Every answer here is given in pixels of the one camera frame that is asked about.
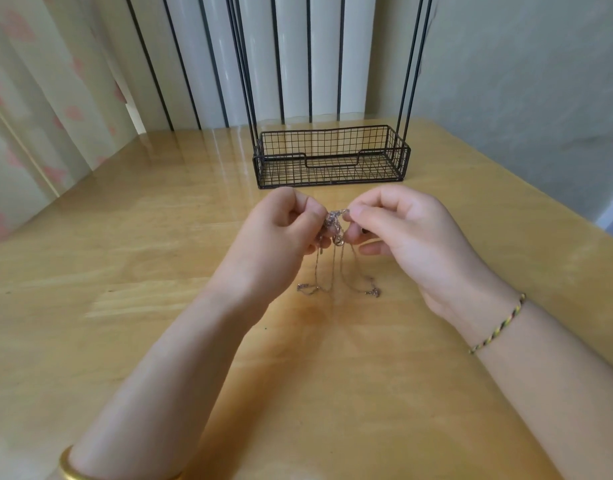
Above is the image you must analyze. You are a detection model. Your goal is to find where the gold bangle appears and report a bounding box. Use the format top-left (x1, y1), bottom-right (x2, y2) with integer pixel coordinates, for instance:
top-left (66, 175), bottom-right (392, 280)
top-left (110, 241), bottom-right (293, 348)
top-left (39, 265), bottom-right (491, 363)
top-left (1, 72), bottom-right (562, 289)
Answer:
top-left (55, 443), bottom-right (183, 480)

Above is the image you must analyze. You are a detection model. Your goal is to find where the person's left hand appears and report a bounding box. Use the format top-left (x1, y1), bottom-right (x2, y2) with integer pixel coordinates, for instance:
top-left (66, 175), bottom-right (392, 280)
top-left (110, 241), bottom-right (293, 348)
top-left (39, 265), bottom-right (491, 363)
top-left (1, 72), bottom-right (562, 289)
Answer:
top-left (201, 185), bottom-right (330, 328)

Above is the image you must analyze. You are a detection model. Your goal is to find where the person's right hand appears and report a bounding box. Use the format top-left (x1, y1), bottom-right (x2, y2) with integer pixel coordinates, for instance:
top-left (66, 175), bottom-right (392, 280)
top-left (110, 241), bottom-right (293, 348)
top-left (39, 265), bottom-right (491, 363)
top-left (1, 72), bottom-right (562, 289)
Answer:
top-left (342, 185), bottom-right (520, 348)

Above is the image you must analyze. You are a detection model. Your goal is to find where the person's left forearm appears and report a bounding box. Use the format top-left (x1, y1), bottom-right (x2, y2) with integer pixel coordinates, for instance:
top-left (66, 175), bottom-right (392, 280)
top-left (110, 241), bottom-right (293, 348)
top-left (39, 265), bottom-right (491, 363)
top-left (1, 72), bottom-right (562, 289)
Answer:
top-left (45, 293), bottom-right (256, 480)

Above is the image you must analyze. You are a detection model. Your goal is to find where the chain necklace with pendant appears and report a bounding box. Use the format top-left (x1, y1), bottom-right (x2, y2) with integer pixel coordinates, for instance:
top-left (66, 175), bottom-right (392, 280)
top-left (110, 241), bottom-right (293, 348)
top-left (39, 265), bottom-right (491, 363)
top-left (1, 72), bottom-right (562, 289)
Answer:
top-left (295, 209), bottom-right (384, 300)

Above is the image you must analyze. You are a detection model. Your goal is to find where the braided cord bracelet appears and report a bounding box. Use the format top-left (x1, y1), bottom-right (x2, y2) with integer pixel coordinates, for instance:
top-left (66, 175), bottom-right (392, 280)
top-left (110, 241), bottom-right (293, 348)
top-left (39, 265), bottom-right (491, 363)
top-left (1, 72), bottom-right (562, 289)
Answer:
top-left (469, 291), bottom-right (528, 357)

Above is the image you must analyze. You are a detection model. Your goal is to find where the pink floral curtain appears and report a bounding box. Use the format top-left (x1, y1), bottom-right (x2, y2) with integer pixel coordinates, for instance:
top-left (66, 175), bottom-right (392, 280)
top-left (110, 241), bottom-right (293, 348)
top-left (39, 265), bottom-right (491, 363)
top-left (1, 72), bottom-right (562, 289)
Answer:
top-left (0, 0), bottom-right (140, 249)

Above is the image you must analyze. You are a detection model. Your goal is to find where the white black-striped curtain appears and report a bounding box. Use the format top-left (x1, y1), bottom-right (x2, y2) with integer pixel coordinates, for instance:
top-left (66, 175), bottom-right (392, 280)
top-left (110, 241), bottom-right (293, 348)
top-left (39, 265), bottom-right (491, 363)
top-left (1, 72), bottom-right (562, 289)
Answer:
top-left (91, 0), bottom-right (378, 134)

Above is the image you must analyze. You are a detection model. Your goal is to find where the black wire jewelry rack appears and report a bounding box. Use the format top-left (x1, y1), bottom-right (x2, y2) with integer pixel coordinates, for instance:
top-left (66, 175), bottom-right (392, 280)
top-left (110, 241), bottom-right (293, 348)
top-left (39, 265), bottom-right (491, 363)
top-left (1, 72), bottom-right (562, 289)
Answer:
top-left (223, 0), bottom-right (442, 190)

